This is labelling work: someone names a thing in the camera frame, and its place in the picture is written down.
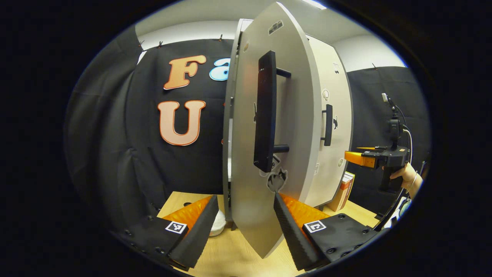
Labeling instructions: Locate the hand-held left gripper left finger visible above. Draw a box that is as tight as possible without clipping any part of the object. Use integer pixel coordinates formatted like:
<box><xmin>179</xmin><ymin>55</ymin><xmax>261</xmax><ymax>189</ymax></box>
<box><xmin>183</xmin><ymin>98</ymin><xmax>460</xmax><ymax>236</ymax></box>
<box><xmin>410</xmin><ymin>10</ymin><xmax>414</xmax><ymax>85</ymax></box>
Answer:
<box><xmin>113</xmin><ymin>195</ymin><xmax>219</xmax><ymax>270</ymax></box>

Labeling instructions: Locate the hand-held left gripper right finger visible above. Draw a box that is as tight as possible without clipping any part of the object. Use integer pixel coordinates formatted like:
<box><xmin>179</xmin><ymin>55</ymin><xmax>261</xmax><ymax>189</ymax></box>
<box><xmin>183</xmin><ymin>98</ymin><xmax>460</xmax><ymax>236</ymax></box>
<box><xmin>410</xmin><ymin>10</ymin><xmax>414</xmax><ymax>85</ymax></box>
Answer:
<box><xmin>273</xmin><ymin>192</ymin><xmax>380</xmax><ymax>272</ymax></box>

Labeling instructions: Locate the grey cabinet door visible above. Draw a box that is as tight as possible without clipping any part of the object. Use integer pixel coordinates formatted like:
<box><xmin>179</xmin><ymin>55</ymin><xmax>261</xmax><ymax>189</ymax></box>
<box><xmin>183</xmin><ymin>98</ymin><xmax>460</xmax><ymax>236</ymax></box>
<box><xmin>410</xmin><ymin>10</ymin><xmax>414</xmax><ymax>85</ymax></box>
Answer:
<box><xmin>306</xmin><ymin>35</ymin><xmax>353</xmax><ymax>208</ymax></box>
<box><xmin>230</xmin><ymin>2</ymin><xmax>323</xmax><ymax>259</ymax></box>

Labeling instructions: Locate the grey shoe cabinet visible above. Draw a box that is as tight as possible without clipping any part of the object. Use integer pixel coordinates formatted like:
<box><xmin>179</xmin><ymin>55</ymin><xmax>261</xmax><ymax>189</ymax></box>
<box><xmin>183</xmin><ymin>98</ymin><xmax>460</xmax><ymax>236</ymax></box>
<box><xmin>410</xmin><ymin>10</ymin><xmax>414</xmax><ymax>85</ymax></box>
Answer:
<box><xmin>222</xmin><ymin>18</ymin><xmax>256</xmax><ymax>233</ymax></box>

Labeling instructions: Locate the white round object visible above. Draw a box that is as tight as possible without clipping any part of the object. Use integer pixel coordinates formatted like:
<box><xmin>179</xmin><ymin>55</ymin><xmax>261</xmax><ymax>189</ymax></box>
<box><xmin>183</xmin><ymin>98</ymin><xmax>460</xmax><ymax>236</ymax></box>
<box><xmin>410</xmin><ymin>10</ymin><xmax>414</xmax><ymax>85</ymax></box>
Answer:
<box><xmin>209</xmin><ymin>210</ymin><xmax>226</xmax><ymax>237</ymax></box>

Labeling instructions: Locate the black backdrop cloth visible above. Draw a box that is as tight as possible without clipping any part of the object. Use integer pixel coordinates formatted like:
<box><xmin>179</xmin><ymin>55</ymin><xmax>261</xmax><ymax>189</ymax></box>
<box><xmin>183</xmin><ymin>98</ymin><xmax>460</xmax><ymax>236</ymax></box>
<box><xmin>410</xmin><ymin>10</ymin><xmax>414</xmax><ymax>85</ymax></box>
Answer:
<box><xmin>125</xmin><ymin>38</ymin><xmax>236</xmax><ymax>197</ymax></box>
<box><xmin>346</xmin><ymin>65</ymin><xmax>431</xmax><ymax>216</ymax></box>
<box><xmin>63</xmin><ymin>25</ymin><xmax>143</xmax><ymax>231</ymax></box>

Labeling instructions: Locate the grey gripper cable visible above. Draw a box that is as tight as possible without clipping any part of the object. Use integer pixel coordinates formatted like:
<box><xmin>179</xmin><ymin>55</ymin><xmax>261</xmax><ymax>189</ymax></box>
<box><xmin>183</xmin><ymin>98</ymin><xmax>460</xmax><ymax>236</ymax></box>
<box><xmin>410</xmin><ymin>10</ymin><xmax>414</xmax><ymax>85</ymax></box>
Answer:
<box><xmin>396</xmin><ymin>104</ymin><xmax>414</xmax><ymax>164</ymax></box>

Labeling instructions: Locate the black door handle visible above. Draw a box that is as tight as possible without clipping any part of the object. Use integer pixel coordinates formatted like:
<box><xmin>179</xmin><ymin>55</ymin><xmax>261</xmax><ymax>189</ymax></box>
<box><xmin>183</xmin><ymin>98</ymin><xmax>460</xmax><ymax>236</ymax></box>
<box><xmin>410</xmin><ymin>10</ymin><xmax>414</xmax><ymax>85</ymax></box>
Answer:
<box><xmin>253</xmin><ymin>50</ymin><xmax>291</xmax><ymax>174</ymax></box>
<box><xmin>321</xmin><ymin>104</ymin><xmax>334</xmax><ymax>147</ymax></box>

